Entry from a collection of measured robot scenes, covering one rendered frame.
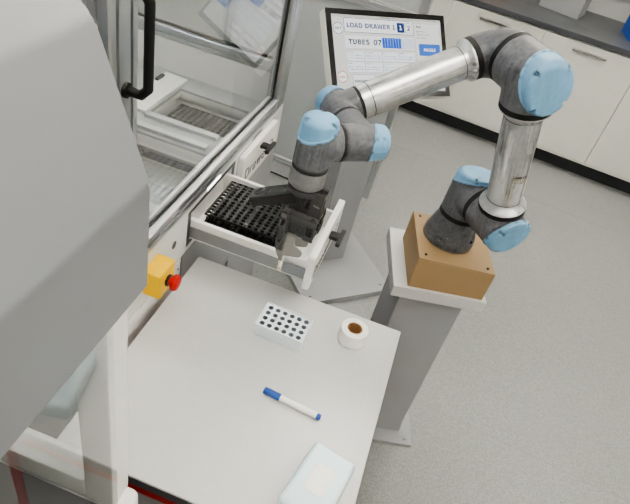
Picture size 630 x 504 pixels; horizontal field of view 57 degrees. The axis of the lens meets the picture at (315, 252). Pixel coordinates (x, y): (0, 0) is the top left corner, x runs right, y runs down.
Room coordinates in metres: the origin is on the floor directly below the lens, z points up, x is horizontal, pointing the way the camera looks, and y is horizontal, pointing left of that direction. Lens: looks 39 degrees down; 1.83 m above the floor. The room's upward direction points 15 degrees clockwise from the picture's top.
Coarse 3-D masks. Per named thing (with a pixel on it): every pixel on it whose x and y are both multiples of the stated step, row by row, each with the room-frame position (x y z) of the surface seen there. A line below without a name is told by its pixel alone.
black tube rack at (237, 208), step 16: (224, 192) 1.29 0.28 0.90; (240, 192) 1.31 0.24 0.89; (208, 208) 1.20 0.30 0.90; (224, 208) 1.21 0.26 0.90; (240, 208) 1.23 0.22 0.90; (256, 208) 1.25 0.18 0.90; (272, 208) 1.27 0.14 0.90; (224, 224) 1.19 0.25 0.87; (240, 224) 1.17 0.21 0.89; (256, 224) 1.18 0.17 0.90; (272, 224) 1.20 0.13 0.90; (256, 240) 1.16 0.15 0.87; (272, 240) 1.17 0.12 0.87
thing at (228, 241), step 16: (224, 176) 1.38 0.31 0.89; (192, 224) 1.14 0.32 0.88; (208, 224) 1.14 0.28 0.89; (208, 240) 1.13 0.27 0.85; (224, 240) 1.12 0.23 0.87; (240, 240) 1.12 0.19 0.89; (240, 256) 1.12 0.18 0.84; (256, 256) 1.11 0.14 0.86; (272, 256) 1.11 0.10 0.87; (288, 256) 1.10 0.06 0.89; (304, 256) 1.19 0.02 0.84; (288, 272) 1.10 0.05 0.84; (304, 272) 1.09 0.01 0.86
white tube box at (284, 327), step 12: (264, 312) 0.99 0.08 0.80; (276, 312) 1.00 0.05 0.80; (288, 312) 1.01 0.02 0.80; (264, 324) 0.95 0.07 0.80; (276, 324) 0.96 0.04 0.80; (288, 324) 0.97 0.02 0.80; (300, 324) 0.98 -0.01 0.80; (312, 324) 1.00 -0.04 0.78; (264, 336) 0.94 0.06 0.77; (276, 336) 0.93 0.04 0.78; (288, 336) 0.93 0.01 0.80; (300, 336) 0.94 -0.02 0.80; (288, 348) 0.93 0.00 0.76; (300, 348) 0.92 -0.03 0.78
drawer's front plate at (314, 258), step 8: (336, 208) 1.31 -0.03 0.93; (336, 216) 1.27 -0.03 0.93; (328, 224) 1.23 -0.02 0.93; (336, 224) 1.30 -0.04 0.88; (328, 232) 1.19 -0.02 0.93; (320, 240) 1.15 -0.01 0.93; (328, 240) 1.22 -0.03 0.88; (320, 248) 1.12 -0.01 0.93; (312, 256) 1.08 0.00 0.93; (320, 256) 1.15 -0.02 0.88; (312, 264) 1.08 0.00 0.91; (312, 272) 1.08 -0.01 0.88; (304, 280) 1.08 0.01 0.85; (304, 288) 1.08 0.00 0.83
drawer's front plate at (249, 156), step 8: (272, 120) 1.70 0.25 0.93; (272, 128) 1.66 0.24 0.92; (264, 136) 1.59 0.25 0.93; (272, 136) 1.68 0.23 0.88; (256, 144) 1.53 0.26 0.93; (248, 152) 1.47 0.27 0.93; (256, 152) 1.54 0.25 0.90; (240, 160) 1.43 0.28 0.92; (248, 160) 1.47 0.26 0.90; (256, 160) 1.55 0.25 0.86; (240, 168) 1.43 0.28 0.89; (256, 168) 1.56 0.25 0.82; (240, 176) 1.43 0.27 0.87; (248, 176) 1.49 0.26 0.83
